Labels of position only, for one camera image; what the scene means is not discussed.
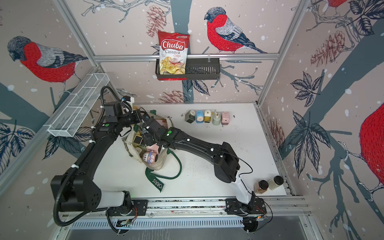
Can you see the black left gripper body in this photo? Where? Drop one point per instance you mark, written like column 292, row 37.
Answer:
column 130, row 118

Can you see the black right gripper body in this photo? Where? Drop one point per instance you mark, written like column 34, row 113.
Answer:
column 148, row 141

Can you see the canvas tote bag green handles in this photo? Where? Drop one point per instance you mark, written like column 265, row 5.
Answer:
column 143, row 148

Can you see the yellow sharpener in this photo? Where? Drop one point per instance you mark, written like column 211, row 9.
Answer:
column 207, row 116

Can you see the pale green sharpener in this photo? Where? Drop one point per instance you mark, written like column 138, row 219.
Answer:
column 216, row 119

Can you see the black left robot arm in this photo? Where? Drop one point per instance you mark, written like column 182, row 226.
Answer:
column 75, row 192

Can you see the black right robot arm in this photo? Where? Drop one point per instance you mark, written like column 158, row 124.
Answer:
column 222, row 157

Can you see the pink face sharpener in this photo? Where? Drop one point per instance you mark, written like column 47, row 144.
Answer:
column 150, row 158

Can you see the red cassava chips bag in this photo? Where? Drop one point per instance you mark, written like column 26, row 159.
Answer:
column 173, row 52

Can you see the brown spice jar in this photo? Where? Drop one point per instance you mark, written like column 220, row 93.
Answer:
column 261, row 187

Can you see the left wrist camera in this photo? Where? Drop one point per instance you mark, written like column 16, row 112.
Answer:
column 128, row 99

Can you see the white wire mesh basket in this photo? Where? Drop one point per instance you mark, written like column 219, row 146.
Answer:
column 71, row 118

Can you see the black wall basket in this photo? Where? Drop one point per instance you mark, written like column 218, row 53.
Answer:
column 196, row 69

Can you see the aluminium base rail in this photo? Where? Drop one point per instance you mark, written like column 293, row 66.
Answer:
column 181, row 213

